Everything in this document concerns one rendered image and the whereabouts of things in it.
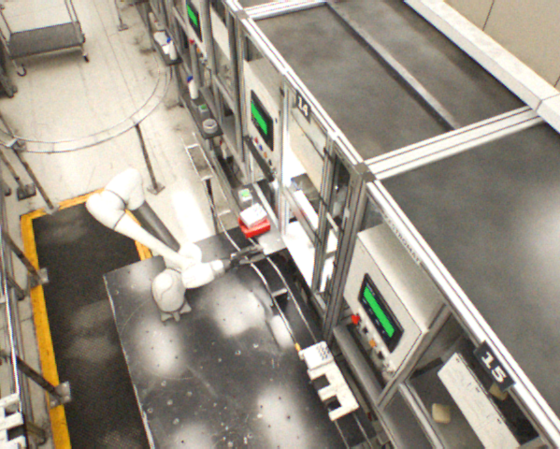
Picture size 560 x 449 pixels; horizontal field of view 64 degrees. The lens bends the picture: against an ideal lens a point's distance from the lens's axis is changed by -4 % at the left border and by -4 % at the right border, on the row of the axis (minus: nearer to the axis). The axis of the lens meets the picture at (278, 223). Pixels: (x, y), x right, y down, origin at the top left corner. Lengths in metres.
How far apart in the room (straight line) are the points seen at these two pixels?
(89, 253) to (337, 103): 2.72
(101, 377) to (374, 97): 2.59
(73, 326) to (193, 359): 1.32
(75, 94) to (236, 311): 3.54
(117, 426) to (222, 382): 1.00
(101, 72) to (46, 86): 0.62
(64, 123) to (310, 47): 3.58
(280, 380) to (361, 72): 1.60
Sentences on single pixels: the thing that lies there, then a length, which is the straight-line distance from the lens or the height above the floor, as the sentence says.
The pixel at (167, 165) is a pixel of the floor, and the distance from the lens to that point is 4.48.
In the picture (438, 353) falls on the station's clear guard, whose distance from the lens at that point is 1.60.
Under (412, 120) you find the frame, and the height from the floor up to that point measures 2.01.
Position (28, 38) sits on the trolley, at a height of 0.26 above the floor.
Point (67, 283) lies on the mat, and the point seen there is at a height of 0.01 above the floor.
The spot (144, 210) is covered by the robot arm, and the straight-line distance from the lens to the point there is 2.47.
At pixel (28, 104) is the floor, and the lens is 5.71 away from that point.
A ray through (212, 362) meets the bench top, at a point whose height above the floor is 0.68.
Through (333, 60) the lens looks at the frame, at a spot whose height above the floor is 2.01.
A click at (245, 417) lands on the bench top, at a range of 2.55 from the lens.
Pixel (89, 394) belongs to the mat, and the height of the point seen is 0.01.
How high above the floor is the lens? 3.15
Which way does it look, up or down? 54 degrees down
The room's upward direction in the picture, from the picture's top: straight up
